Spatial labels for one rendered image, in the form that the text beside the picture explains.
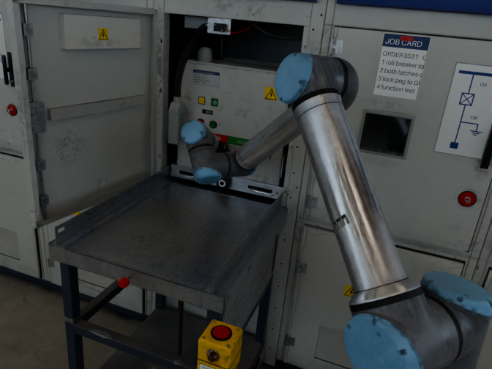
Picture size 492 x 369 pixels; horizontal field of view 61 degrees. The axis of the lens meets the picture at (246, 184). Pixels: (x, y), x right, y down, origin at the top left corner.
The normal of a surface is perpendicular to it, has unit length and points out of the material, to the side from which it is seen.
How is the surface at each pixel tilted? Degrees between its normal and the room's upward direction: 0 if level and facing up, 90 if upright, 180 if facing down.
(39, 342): 0
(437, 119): 90
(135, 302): 90
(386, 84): 90
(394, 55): 90
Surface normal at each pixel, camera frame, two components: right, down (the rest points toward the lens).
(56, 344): 0.08, -0.93
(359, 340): -0.80, 0.15
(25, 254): -0.35, 0.31
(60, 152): 0.87, 0.25
